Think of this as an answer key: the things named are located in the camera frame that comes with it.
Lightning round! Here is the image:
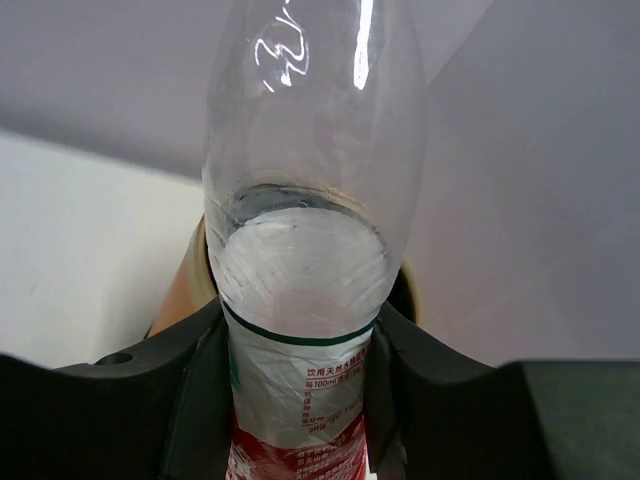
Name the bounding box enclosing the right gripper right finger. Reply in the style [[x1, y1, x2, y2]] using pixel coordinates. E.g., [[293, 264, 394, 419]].
[[364, 305, 639, 479]]

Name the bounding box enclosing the large red-label clear bottle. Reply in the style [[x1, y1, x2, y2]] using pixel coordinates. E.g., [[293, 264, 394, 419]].
[[202, 1, 426, 479]]

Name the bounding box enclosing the orange cylindrical bin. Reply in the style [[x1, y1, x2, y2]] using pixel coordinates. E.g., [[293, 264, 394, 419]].
[[145, 217, 421, 338]]

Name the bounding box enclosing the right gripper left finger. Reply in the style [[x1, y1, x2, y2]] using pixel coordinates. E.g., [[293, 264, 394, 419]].
[[1, 301, 232, 479]]

